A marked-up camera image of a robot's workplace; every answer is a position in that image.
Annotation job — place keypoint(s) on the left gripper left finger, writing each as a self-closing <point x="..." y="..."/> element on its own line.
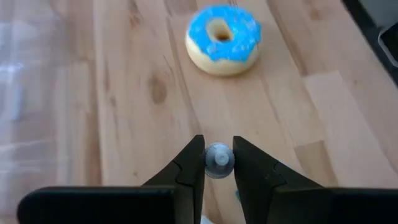
<point x="186" y="186"/>

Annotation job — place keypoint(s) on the blue frosted donut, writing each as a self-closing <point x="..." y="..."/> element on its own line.
<point x="224" y="63"/>

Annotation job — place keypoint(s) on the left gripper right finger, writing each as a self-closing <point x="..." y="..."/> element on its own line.
<point x="258" y="186"/>

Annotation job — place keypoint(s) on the silver frame bracket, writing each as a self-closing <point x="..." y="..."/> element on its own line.
<point x="392" y="32"/>

